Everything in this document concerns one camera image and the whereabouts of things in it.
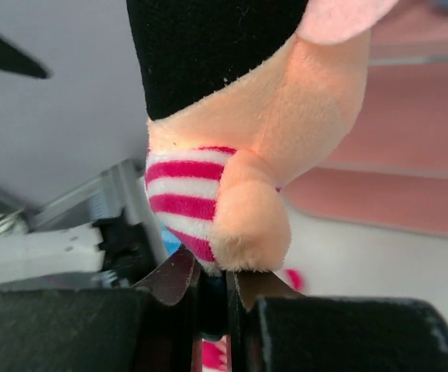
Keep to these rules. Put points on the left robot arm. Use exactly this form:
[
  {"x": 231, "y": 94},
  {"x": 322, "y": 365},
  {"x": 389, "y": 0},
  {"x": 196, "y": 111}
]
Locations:
[{"x": 71, "y": 140}]

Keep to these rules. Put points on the black-haired boy doll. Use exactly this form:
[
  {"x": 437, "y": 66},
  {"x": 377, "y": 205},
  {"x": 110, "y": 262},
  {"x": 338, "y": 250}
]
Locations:
[{"x": 243, "y": 97}]

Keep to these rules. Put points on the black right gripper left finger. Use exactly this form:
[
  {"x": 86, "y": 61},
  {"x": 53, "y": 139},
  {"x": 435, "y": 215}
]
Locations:
[{"x": 150, "y": 327}]

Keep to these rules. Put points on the pink wooden shelf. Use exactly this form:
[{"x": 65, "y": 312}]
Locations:
[{"x": 392, "y": 169}]

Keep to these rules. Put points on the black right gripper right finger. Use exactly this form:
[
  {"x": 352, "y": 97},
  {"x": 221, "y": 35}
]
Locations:
[{"x": 339, "y": 333}]

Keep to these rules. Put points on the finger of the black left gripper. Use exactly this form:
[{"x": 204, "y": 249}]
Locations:
[{"x": 16, "y": 61}]

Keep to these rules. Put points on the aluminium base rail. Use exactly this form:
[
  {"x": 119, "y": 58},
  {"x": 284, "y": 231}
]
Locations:
[{"x": 104, "y": 196}]

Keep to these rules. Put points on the white panda toy yellow glasses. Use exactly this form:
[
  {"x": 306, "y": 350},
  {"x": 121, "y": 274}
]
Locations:
[{"x": 239, "y": 347}]

